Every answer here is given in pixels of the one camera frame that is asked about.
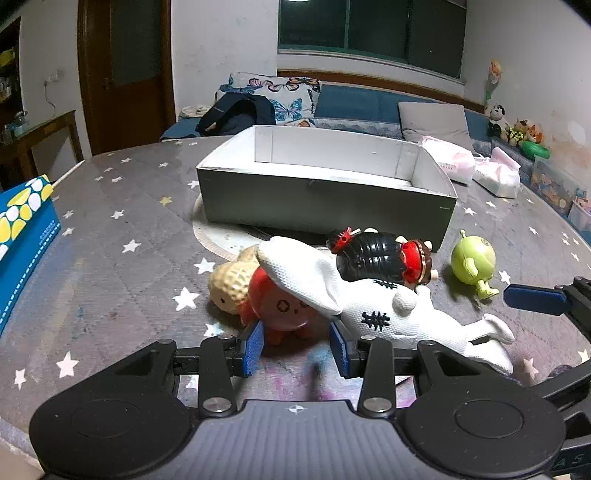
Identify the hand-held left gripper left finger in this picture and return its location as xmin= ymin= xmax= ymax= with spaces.
xmin=107 ymin=320 xmax=265 ymax=419

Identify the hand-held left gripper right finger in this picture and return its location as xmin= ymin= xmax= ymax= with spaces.
xmin=329 ymin=319 xmax=490 ymax=419

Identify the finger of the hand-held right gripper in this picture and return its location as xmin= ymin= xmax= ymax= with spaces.
xmin=503 ymin=276 xmax=591 ymax=331

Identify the red round figure toy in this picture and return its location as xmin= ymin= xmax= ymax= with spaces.
xmin=239 ymin=267 xmax=324 ymax=347

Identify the beige peanut toy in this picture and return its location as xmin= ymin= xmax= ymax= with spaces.
xmin=209 ymin=244 xmax=262 ymax=315

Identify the green alien toy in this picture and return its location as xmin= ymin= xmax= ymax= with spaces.
xmin=450 ymin=229 xmax=501 ymax=302

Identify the white plush shark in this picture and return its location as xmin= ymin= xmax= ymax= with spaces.
xmin=256 ymin=236 xmax=515 ymax=377

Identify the black-haired doll figure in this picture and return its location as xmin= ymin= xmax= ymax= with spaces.
xmin=325 ymin=226 xmax=439 ymax=292

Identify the grey cardboard box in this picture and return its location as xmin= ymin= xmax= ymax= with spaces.
xmin=196 ymin=124 xmax=459 ymax=253

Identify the colourful printed storage box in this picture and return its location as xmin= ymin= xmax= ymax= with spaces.
xmin=530 ymin=157 xmax=583 ymax=216

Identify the pink and white packet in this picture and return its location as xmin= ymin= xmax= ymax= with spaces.
xmin=473 ymin=147 xmax=522 ymax=199
xmin=420 ymin=136 xmax=476 ymax=186

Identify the yellow-green plush toy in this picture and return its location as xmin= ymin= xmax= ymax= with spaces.
xmin=508 ymin=120 xmax=530 ymax=147

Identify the panda plush toy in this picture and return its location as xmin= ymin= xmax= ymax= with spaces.
xmin=484 ymin=104 xmax=511 ymax=138

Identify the grey star-printed tablecloth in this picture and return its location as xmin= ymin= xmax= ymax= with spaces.
xmin=0 ymin=136 xmax=591 ymax=480

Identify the grey pillow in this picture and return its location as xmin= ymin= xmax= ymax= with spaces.
xmin=398 ymin=102 xmax=474 ymax=151

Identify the dark backpack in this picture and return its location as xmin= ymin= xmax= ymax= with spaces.
xmin=196 ymin=92 xmax=277 ymax=138

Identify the butterfly-printed pillow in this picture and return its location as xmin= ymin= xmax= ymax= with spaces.
xmin=215 ymin=71 xmax=322 ymax=128

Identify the blue sofa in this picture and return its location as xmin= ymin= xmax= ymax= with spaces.
xmin=159 ymin=82 xmax=536 ymax=160

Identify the blue dotted tissue box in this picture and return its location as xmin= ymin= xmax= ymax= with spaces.
xmin=0 ymin=174 xmax=62 ymax=334

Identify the brown wooden door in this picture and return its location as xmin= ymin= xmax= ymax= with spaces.
xmin=78 ymin=0 xmax=179 ymax=158

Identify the brown wooden desk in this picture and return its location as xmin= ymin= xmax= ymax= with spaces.
xmin=0 ymin=110 xmax=84 ymax=191

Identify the dark green-framed window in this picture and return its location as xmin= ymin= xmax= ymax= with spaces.
xmin=277 ymin=0 xmax=468 ymax=79

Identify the wooden shelf unit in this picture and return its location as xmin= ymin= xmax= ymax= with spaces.
xmin=0 ymin=16 xmax=24 ymax=139

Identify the wall doll decoration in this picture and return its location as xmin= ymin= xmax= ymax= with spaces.
xmin=485 ymin=60 xmax=503 ymax=100

